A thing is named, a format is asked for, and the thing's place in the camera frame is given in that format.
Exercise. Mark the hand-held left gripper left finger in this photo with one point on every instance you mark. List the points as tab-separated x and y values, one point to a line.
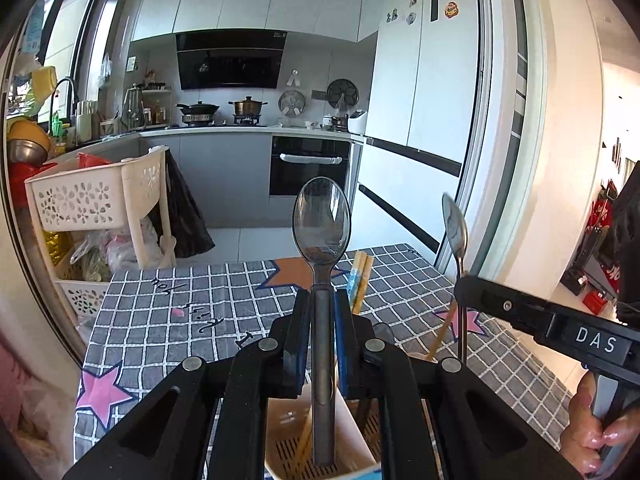
292	345

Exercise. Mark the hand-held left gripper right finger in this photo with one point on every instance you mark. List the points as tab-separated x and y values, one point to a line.
345	340

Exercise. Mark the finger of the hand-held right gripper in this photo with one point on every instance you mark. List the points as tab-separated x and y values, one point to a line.
500	305

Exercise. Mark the light wooden chopstick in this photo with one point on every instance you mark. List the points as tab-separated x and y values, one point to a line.
303	435
442	332

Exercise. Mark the shiny grey spoon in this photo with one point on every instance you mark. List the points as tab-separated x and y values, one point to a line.
456	232
320	230

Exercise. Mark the white plastic utensil holder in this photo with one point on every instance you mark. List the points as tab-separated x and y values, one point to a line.
285	430

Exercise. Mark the person's right hand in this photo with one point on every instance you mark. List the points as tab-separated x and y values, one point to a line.
580	435

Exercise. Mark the grey checked star tablecloth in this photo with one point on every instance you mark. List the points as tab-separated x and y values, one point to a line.
150	320

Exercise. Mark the black built-in oven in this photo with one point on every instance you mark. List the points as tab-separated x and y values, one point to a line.
310	175

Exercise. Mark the black hanging bag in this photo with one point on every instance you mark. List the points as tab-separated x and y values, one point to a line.
185	210

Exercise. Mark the grey kitchen base cabinet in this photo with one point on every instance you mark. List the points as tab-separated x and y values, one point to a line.
225	175

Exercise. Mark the plastic bag of vegetables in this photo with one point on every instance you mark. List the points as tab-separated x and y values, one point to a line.
95	260

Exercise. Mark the small steel pot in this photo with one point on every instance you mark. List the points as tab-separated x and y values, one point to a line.
339	121

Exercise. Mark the white refrigerator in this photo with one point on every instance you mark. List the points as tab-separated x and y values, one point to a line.
425	85

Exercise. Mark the silver round steamer rack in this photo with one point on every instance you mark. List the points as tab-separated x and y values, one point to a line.
291	102

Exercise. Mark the steel cooking pot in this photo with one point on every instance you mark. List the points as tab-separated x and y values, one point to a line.
247	106

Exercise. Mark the black wok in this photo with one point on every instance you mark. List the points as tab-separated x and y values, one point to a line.
198	110

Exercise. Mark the white plastic storage cart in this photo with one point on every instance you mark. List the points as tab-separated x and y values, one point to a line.
80	195

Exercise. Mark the white spice rack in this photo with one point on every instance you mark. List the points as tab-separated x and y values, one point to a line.
157	105

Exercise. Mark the glass kettle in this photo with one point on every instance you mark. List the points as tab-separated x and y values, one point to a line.
133	110

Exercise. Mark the black range hood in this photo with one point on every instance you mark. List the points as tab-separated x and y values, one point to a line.
230	60

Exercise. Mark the white utensil canister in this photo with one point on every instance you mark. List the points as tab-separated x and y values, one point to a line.
85	120

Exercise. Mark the red plastic basin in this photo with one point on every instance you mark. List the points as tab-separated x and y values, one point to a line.
22	180

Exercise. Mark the green dish soap bottle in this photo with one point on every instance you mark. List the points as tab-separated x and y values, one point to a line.
56	125

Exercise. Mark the steel basin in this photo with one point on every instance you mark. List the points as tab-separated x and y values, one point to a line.
25	152

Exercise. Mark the yellow basin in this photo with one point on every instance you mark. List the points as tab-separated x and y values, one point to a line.
27	132

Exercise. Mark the white upper kitchen cabinets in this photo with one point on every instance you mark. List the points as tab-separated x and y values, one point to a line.
240	5

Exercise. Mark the black kitchen faucet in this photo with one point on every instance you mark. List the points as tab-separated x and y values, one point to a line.
62	82

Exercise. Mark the kitchen window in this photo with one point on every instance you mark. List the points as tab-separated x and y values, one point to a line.
65	35

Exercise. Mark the blue printed bag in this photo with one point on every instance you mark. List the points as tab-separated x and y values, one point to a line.
32	30

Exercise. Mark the dark round wall rack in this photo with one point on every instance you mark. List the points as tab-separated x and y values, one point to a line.
343	92

